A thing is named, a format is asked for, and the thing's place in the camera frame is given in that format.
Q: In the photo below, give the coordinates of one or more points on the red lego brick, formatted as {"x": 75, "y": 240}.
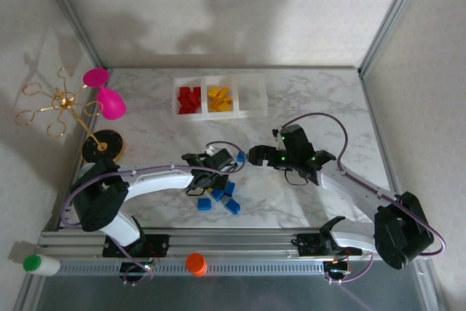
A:
{"x": 181, "y": 100}
{"x": 196, "y": 92}
{"x": 193, "y": 99}
{"x": 183, "y": 91}
{"x": 197, "y": 106}
{"x": 185, "y": 108}

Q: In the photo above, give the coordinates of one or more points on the large yellow lego brick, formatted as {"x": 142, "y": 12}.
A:
{"x": 217, "y": 101}

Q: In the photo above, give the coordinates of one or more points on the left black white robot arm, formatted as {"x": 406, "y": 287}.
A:
{"x": 102, "y": 201}

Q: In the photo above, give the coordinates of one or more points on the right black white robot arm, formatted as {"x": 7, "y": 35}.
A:
{"x": 400, "y": 234}

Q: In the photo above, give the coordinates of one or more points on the blue lego brick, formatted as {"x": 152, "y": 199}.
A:
{"x": 240, "y": 157}
{"x": 229, "y": 188}
{"x": 204, "y": 204}
{"x": 233, "y": 206}
{"x": 217, "y": 195}

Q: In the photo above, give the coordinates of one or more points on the pink plastic goblet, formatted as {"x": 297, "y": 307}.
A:
{"x": 111, "y": 105}

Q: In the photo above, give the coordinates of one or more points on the small black controller board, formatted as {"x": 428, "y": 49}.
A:
{"x": 336, "y": 268}
{"x": 134, "y": 269}

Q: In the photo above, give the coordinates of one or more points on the white bottle green cap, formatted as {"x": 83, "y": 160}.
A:
{"x": 45, "y": 266}

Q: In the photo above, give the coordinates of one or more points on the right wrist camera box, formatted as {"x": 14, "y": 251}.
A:
{"x": 295, "y": 138}

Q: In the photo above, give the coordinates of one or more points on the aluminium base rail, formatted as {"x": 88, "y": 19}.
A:
{"x": 236, "y": 247}

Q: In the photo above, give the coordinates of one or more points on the aluminium frame post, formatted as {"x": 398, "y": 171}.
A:
{"x": 393, "y": 12}
{"x": 69, "y": 16}

